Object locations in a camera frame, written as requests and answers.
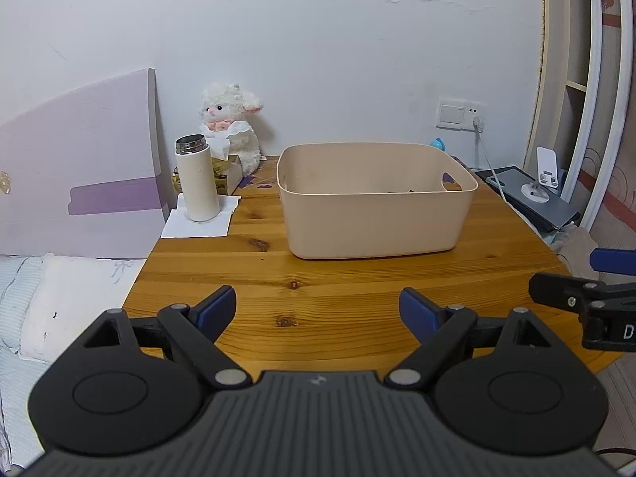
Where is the grey laptop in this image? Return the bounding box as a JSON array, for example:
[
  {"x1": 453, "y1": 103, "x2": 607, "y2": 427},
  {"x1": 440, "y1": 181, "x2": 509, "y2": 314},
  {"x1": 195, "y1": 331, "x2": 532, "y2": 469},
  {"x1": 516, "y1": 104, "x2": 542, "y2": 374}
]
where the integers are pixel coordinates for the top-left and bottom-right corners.
[{"x1": 474, "y1": 165, "x2": 581, "y2": 233}]

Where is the white power cable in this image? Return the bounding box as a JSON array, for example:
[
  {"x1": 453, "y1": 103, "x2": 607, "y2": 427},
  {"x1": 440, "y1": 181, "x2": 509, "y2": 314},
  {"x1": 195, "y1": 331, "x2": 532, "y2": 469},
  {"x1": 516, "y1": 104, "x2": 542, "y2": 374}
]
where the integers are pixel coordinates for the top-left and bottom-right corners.
[{"x1": 472, "y1": 116, "x2": 508, "y2": 203}]

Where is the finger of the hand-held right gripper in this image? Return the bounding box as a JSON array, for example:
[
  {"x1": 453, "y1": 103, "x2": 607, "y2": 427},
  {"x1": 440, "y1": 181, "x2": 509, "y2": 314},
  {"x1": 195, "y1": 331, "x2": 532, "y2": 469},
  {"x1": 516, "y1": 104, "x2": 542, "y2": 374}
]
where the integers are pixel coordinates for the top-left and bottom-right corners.
[
  {"x1": 589, "y1": 247, "x2": 636, "y2": 277},
  {"x1": 528, "y1": 271, "x2": 636, "y2": 315}
]

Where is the white phone stand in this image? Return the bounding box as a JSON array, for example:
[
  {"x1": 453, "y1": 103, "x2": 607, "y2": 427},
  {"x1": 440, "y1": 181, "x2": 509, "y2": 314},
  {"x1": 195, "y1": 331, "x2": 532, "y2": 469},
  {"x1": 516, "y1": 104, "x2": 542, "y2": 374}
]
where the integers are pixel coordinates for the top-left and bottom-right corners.
[{"x1": 520, "y1": 146, "x2": 564, "y2": 204}]

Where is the yellow tissue box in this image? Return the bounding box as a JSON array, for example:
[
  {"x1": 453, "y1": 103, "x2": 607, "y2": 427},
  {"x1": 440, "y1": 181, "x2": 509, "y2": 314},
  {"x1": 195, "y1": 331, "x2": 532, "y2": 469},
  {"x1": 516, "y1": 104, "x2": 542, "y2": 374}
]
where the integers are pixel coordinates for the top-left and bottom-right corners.
[{"x1": 211, "y1": 153, "x2": 244, "y2": 196}]

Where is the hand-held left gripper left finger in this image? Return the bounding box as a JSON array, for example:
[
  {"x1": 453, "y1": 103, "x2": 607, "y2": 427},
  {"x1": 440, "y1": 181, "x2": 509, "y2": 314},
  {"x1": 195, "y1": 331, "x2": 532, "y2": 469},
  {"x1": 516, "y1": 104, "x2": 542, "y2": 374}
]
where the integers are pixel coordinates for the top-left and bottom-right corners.
[{"x1": 64, "y1": 285, "x2": 252, "y2": 391}]

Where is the white plush sheep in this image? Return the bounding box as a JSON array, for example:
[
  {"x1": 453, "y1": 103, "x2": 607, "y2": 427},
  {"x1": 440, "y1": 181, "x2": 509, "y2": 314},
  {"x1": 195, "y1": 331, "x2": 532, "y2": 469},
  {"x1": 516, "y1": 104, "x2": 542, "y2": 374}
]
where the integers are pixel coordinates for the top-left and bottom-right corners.
[{"x1": 200, "y1": 83, "x2": 264, "y2": 176}]

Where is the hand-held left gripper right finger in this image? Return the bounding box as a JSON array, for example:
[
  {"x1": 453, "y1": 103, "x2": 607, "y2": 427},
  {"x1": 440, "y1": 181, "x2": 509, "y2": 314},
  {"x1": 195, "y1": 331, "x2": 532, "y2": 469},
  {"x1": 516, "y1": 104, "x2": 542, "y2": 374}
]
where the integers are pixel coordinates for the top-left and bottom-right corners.
[{"x1": 386, "y1": 287, "x2": 572, "y2": 391}]

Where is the white paper napkin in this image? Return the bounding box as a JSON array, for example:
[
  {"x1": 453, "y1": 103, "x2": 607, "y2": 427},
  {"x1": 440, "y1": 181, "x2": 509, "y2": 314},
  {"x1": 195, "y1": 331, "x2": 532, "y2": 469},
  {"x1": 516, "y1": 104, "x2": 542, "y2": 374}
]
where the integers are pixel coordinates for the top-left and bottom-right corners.
[{"x1": 160, "y1": 194, "x2": 242, "y2": 238}]

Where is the purple headboard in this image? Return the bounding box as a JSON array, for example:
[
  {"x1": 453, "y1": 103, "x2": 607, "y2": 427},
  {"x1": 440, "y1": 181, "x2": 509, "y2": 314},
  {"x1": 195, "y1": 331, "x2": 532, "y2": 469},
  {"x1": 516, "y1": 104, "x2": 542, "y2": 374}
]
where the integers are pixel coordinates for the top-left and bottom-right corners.
[{"x1": 0, "y1": 68, "x2": 167, "y2": 259}]

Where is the white wardrobe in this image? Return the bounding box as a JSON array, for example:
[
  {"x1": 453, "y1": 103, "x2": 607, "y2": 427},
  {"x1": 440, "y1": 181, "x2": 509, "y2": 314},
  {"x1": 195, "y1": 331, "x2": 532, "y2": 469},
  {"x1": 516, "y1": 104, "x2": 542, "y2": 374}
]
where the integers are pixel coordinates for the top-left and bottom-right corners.
[{"x1": 527, "y1": 0, "x2": 636, "y2": 239}]

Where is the white pillow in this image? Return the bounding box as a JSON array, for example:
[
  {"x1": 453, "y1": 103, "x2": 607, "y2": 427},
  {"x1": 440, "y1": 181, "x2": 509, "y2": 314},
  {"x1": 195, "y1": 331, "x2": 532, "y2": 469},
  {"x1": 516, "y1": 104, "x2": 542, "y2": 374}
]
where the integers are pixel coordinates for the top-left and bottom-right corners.
[{"x1": 20, "y1": 253, "x2": 147, "y2": 363}]

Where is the white wall switch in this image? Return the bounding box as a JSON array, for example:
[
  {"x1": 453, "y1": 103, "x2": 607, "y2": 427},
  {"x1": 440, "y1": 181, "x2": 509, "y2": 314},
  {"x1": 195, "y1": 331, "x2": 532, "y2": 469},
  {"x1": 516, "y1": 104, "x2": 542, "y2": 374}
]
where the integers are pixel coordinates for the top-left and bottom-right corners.
[{"x1": 436, "y1": 101, "x2": 465, "y2": 130}]

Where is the white wall socket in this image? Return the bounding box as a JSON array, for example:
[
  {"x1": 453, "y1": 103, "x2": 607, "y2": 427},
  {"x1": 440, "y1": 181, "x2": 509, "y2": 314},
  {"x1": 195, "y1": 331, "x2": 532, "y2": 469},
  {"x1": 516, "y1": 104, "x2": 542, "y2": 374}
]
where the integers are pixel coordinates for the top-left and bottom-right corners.
[{"x1": 464, "y1": 103, "x2": 485, "y2": 132}]

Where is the beige plastic storage bin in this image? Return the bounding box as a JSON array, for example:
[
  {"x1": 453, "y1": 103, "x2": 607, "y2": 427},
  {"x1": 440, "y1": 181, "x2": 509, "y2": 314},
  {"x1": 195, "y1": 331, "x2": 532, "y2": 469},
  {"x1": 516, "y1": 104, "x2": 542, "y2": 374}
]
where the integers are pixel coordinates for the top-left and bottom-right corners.
[{"x1": 276, "y1": 142, "x2": 479, "y2": 260}]

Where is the beige garment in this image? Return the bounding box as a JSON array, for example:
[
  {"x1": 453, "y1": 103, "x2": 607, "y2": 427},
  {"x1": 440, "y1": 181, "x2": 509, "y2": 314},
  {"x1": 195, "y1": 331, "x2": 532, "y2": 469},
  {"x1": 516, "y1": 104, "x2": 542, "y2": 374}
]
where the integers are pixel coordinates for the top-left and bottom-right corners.
[{"x1": 554, "y1": 226, "x2": 599, "y2": 279}]

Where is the white thermos bottle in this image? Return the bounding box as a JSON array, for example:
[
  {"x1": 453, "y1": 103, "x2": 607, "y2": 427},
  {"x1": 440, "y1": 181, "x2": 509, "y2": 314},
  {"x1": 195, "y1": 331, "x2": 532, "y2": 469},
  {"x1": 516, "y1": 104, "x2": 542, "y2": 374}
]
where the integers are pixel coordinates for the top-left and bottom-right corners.
[{"x1": 174, "y1": 134, "x2": 221, "y2": 223}]

